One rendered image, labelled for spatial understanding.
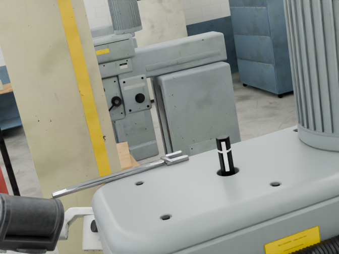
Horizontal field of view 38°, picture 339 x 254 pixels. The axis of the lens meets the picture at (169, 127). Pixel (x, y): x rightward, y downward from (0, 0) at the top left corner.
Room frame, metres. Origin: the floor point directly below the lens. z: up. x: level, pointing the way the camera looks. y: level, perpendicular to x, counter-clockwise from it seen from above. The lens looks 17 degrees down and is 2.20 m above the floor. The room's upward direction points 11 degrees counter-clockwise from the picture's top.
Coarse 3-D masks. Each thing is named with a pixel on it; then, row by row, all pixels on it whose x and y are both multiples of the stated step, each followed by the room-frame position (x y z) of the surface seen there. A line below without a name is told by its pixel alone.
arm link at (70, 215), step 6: (72, 210) 1.30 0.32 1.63; (78, 210) 1.30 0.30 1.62; (84, 210) 1.30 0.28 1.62; (90, 210) 1.30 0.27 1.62; (66, 216) 1.29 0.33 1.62; (72, 216) 1.29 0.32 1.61; (78, 216) 1.32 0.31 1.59; (66, 222) 1.28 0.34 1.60; (72, 222) 1.33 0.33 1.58; (66, 228) 1.29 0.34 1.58; (60, 234) 1.27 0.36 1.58; (66, 234) 1.28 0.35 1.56
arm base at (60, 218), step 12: (0, 204) 1.02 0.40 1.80; (60, 204) 1.09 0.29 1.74; (0, 216) 1.00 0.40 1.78; (60, 216) 1.06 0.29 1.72; (0, 228) 1.00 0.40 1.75; (60, 228) 1.06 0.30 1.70; (0, 240) 0.99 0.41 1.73; (12, 240) 1.00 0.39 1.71; (24, 240) 1.02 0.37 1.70; (36, 240) 1.04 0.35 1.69; (48, 240) 1.05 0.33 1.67
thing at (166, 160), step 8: (176, 152) 0.86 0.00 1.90; (160, 160) 0.83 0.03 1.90; (168, 160) 0.83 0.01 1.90; (176, 160) 0.82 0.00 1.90; (184, 160) 0.83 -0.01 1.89; (136, 168) 0.82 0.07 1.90; (144, 168) 0.81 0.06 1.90; (104, 176) 0.81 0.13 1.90; (112, 176) 0.80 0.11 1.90; (120, 176) 0.80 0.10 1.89; (80, 184) 0.79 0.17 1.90; (88, 184) 0.79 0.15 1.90; (96, 184) 0.79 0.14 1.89; (56, 192) 0.78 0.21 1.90; (64, 192) 0.77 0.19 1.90; (72, 192) 0.78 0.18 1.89
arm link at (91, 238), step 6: (84, 216) 1.30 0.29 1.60; (90, 216) 1.29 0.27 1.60; (84, 222) 1.29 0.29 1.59; (90, 222) 1.28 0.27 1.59; (84, 228) 1.28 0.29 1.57; (90, 228) 1.27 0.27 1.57; (96, 228) 1.23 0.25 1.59; (84, 234) 1.27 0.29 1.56; (90, 234) 1.26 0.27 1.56; (96, 234) 1.26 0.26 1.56; (84, 240) 1.26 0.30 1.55; (90, 240) 1.25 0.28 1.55; (96, 240) 1.25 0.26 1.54; (84, 246) 1.25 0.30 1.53; (90, 246) 1.24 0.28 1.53; (96, 246) 1.24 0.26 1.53
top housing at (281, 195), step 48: (240, 144) 0.86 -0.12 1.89; (288, 144) 0.81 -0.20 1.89; (96, 192) 0.77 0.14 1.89; (144, 192) 0.72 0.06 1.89; (192, 192) 0.69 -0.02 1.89; (240, 192) 0.66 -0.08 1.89; (288, 192) 0.64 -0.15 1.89; (336, 192) 0.65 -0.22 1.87; (144, 240) 0.58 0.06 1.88; (192, 240) 0.59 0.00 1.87; (240, 240) 0.61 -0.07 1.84; (288, 240) 0.62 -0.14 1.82
